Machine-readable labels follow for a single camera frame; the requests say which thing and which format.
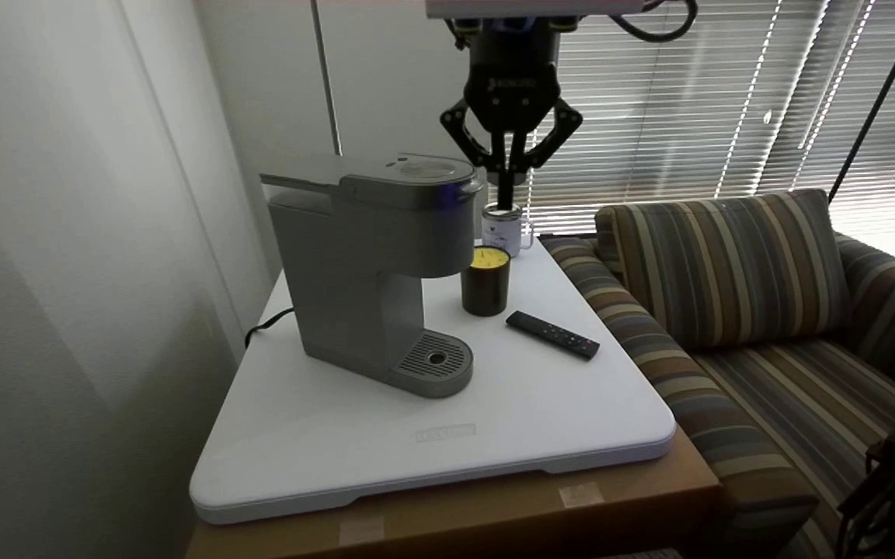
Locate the black candle jar yellow wax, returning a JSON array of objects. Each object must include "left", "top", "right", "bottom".
[{"left": 459, "top": 242, "right": 517, "bottom": 321}]

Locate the white metal mug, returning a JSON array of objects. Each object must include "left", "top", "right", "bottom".
[{"left": 478, "top": 202, "right": 539, "bottom": 257}]

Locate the striped fabric sofa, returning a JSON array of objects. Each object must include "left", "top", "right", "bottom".
[{"left": 539, "top": 185, "right": 895, "bottom": 559}]

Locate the thin metal pole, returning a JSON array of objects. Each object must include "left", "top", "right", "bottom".
[{"left": 307, "top": 0, "right": 344, "bottom": 160}]

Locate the black remote control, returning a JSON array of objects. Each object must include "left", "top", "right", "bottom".
[{"left": 505, "top": 308, "right": 602, "bottom": 363}]

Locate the black robot cable blue plug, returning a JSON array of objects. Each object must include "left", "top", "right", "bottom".
[{"left": 607, "top": 0, "right": 704, "bottom": 45}]

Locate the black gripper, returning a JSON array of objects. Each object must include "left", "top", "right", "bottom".
[{"left": 440, "top": 14, "right": 588, "bottom": 210}]

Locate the black power cord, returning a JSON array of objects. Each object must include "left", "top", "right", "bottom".
[{"left": 242, "top": 303, "right": 298, "bottom": 351}]

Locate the thin black pole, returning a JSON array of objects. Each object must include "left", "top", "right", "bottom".
[{"left": 827, "top": 0, "right": 895, "bottom": 206}]

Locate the grey coffee maker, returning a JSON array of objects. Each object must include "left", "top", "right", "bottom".
[{"left": 259, "top": 152, "right": 484, "bottom": 400}]

